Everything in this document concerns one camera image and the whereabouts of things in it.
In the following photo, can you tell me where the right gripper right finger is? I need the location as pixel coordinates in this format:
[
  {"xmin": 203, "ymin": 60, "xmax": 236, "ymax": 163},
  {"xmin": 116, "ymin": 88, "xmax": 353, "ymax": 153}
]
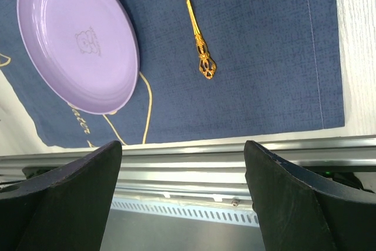
[{"xmin": 244, "ymin": 140, "xmax": 375, "ymax": 250}]

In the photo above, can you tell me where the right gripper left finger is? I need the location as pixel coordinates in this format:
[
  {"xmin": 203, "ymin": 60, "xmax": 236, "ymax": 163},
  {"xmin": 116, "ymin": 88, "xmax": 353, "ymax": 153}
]
[{"xmin": 1, "ymin": 141, "xmax": 122, "ymax": 250}]

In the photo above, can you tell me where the slotted cable duct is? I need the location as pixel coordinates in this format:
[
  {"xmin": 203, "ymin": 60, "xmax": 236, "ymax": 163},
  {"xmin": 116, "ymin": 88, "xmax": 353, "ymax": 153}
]
[{"xmin": 110, "ymin": 198, "xmax": 259, "ymax": 227}]

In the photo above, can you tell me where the gold spoon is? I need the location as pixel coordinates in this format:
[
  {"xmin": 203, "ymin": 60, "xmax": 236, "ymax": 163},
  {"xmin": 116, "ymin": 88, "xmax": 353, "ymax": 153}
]
[{"xmin": 185, "ymin": 0, "xmax": 217, "ymax": 79}]

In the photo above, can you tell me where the purple plastic plate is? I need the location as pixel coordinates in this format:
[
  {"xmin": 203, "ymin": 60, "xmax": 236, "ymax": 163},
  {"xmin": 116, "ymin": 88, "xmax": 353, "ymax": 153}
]
[{"xmin": 17, "ymin": 0, "xmax": 140, "ymax": 115}]

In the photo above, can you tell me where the aluminium mounting rail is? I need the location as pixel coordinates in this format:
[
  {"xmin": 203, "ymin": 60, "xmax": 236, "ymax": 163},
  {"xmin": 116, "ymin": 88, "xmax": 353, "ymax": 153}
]
[{"xmin": 0, "ymin": 135, "xmax": 376, "ymax": 205}]

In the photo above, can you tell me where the blue embroidered cloth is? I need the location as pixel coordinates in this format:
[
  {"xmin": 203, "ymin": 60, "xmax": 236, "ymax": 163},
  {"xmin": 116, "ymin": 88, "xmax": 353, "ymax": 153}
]
[{"xmin": 1, "ymin": 0, "xmax": 345, "ymax": 148}]

